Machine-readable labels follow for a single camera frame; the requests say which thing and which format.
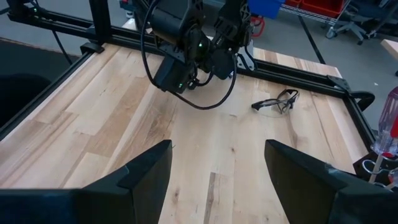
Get blue storage bin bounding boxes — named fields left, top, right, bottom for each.
left=248, top=0, right=285, bottom=19

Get thin black frame cable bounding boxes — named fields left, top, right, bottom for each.
left=51, top=29, right=73, bottom=65

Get red cable loop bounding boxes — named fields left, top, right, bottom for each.
left=251, top=15, right=266, bottom=38

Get small red clear screwdriver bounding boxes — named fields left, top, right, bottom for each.
left=387, top=167, right=398, bottom=189

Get metal wire shelf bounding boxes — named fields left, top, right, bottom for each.
left=279, top=4, right=346, bottom=26

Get large dark rounded object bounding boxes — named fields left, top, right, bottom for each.
left=0, top=73, right=52, bottom=125

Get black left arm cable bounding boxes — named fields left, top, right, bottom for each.
left=141, top=0, right=238, bottom=110

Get black office chair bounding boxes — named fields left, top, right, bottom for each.
left=325, top=0, right=398, bottom=46

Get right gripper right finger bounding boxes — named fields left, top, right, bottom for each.
left=264, top=139, right=398, bottom=224

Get black metal pegboard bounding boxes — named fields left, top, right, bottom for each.
left=353, top=151, right=398, bottom=187

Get large red clear screwdriver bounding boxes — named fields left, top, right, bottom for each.
left=368, top=86, right=398, bottom=184

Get red bins on shelf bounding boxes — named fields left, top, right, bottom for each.
left=285, top=0, right=346, bottom=18

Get chrome ring tool rail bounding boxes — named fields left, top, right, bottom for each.
left=362, top=158, right=398, bottom=189

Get black aluminium table frame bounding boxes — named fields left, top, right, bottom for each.
left=0, top=0, right=377, bottom=147

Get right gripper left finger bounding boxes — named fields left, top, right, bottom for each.
left=0, top=139, right=173, bottom=224

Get light wooden desk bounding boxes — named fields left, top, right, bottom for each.
left=381, top=39, right=398, bottom=60

